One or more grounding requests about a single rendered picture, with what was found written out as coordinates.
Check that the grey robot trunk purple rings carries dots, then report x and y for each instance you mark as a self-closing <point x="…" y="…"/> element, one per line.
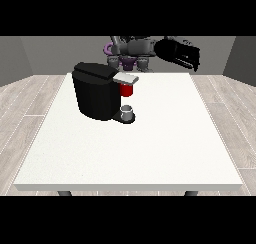
<point x="127" y="63"/>

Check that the black coffee machine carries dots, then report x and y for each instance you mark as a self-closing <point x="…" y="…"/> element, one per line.
<point x="95" y="94"/>

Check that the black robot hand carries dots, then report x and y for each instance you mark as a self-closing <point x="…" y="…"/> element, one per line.
<point x="173" y="51"/>

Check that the dark table leg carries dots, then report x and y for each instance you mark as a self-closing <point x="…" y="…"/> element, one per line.
<point x="64" y="193"/>
<point x="191" y="193"/>

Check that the pale grey machine lid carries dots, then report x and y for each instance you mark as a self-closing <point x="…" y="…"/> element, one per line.
<point x="126" y="77"/>

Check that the small grey cup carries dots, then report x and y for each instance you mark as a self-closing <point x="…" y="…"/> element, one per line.
<point x="126" y="112"/>

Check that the red pod holder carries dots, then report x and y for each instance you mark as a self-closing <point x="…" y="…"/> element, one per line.
<point x="126" y="90"/>

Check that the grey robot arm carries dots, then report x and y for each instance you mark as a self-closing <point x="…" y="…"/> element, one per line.
<point x="136" y="47"/>

